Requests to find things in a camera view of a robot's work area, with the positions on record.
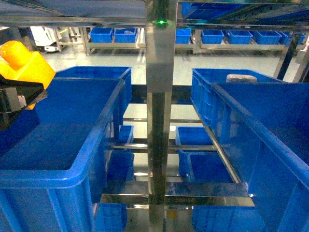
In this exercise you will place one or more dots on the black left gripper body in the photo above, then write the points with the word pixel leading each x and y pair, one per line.
pixel 11 104

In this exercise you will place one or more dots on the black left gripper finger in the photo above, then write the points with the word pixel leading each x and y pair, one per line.
pixel 20 94

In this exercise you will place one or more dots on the yellow two-stud toy block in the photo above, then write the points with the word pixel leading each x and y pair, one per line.
pixel 17 63

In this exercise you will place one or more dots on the large blue bin near left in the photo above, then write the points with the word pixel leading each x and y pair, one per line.
pixel 53 158

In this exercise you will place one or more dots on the large blue bin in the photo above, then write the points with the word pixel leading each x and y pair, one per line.
pixel 53 158
pixel 263 129

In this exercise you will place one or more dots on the blue bin behind right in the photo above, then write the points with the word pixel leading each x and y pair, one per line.
pixel 202 93

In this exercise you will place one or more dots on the large blue bin near right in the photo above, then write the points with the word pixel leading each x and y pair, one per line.
pixel 263 129

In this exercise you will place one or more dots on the steel vertical centre post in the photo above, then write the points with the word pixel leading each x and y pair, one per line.
pixel 161 22

